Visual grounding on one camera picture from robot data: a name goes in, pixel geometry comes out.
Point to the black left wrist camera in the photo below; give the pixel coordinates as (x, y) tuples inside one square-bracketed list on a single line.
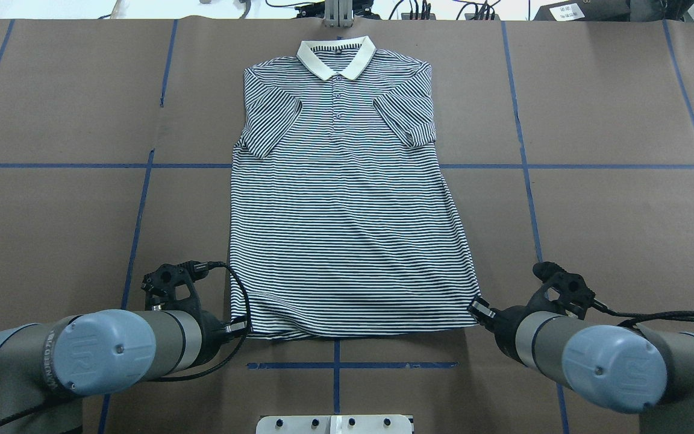
[(172, 287)]

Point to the aluminium extrusion frame post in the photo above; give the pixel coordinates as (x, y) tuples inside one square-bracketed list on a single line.
[(338, 13)]

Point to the black equipment box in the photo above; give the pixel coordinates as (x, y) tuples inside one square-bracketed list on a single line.
[(612, 11)]

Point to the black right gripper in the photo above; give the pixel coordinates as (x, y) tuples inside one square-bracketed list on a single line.
[(503, 323)]

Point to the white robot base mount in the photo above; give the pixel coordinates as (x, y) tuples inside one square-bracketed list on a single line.
[(361, 423)]

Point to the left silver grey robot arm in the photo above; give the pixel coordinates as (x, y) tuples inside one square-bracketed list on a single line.
[(47, 370)]

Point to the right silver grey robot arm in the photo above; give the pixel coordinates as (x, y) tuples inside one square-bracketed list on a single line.
[(642, 372)]

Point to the navy white striped polo shirt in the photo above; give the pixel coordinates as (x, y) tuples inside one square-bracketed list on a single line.
[(342, 224)]

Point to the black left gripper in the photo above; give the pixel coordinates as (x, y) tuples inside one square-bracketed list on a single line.
[(212, 330)]

